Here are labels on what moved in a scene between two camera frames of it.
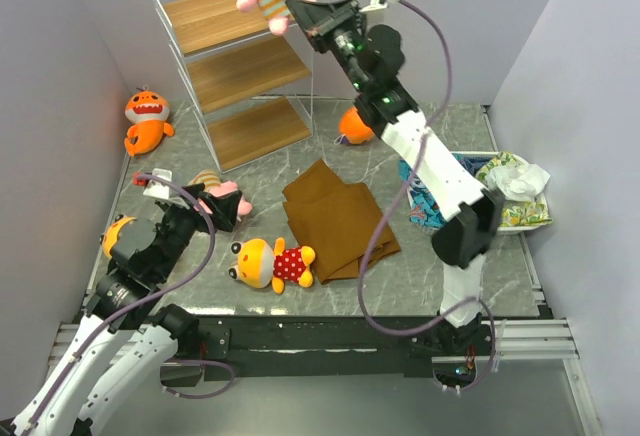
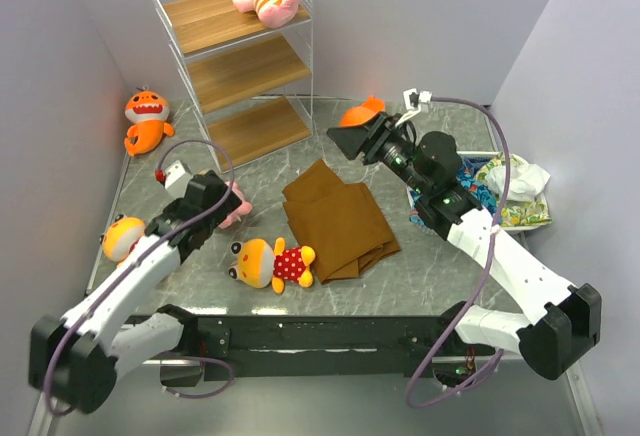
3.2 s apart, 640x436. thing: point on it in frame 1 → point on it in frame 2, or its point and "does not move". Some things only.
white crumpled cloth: x=518 y=181 does not move
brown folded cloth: x=336 y=222 does not move
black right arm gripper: x=322 y=20 → x=351 y=139
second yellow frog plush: x=111 y=234 does not move
